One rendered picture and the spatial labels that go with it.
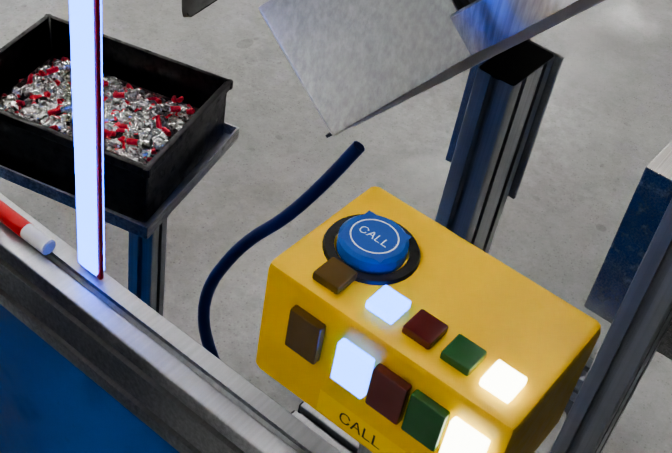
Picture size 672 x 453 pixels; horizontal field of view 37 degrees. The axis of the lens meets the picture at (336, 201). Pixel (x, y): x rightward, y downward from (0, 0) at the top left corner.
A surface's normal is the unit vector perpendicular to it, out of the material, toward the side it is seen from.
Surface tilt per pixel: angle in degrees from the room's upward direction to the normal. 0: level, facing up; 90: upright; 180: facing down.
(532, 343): 0
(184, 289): 0
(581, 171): 0
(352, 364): 90
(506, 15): 88
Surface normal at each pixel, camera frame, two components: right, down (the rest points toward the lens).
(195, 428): -0.62, 0.45
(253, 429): 0.15, -0.75
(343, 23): 0.04, 0.11
